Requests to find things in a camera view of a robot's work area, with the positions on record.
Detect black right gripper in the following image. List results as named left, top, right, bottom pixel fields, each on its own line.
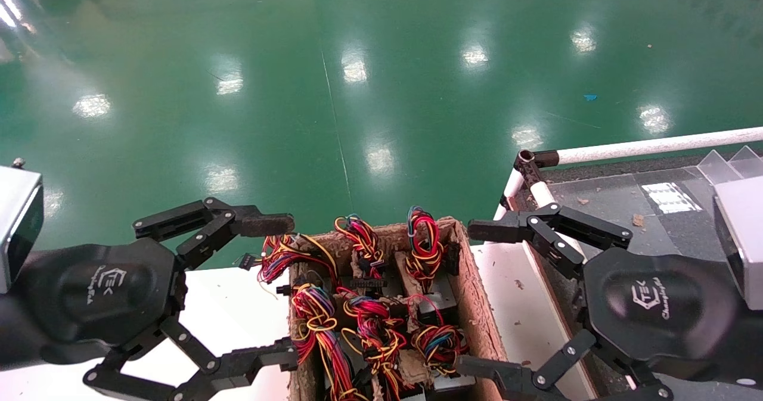
left=456, top=203, right=746, bottom=401

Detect white rack leg pipe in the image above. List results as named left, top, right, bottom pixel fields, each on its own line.
left=494, top=169, right=525, bottom=220

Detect colourful wire bundles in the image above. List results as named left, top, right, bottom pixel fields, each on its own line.
left=291, top=283, right=370, bottom=401

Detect brown cardboard box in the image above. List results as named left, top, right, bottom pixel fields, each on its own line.
left=288, top=216, right=507, bottom=401

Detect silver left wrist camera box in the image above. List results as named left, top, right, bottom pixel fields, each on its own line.
left=0, top=158, right=44, bottom=294

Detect power supply with wire bundle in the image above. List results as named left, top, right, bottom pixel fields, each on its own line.
left=410, top=324, right=474, bottom=396
left=334, top=213, right=388, bottom=288
left=404, top=206, right=461, bottom=294
left=340, top=294, right=413, bottom=401
left=238, top=233, right=337, bottom=288

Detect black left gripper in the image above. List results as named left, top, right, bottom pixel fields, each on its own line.
left=12, top=197, right=299, bottom=401

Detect black pipe corner connector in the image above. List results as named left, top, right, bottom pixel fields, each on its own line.
left=514, top=149, right=561, bottom=188

